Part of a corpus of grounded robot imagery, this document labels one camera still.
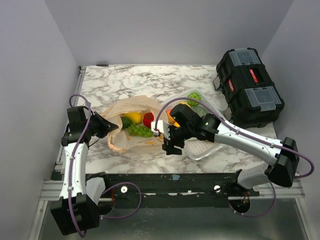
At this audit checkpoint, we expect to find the green netted melon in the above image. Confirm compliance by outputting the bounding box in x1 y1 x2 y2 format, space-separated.
191 105 211 117

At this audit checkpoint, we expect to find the black tool box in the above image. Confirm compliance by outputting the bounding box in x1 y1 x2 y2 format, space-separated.
213 47 285 129

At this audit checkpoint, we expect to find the aluminium frame rail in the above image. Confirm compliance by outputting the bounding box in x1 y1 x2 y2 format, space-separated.
39 180 63 201

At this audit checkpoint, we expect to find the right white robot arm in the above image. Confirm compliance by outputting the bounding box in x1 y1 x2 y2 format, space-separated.
152 104 300 196

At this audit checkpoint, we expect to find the orange peach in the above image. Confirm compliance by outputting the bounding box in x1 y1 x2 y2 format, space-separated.
166 108 172 116

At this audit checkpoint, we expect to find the red tomato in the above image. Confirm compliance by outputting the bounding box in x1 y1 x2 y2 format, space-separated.
142 112 154 129

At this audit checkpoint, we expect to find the white plastic basket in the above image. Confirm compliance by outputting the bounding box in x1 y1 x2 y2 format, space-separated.
163 88 226 160

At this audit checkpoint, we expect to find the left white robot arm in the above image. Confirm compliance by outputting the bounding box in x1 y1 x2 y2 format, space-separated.
50 106 118 236

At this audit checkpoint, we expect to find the small black wall object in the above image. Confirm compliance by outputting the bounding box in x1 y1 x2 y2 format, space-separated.
96 64 109 67

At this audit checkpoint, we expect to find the green grape bunch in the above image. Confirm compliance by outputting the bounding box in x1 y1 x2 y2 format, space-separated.
127 122 154 138

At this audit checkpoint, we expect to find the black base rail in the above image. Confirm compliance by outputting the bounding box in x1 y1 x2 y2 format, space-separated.
85 172 259 210

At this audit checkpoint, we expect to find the green custard apple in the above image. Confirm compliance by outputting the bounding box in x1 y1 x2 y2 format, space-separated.
187 92 202 107

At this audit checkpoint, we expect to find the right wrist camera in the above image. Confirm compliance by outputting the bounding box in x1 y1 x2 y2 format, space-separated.
150 120 171 140

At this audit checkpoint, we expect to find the orange banana-print plastic bag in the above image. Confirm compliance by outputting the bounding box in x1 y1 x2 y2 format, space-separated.
101 95 164 154

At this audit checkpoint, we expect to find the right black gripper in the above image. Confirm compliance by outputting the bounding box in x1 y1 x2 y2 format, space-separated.
161 124 193 156

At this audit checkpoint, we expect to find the yellow mango front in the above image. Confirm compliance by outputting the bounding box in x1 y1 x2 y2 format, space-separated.
123 112 143 124

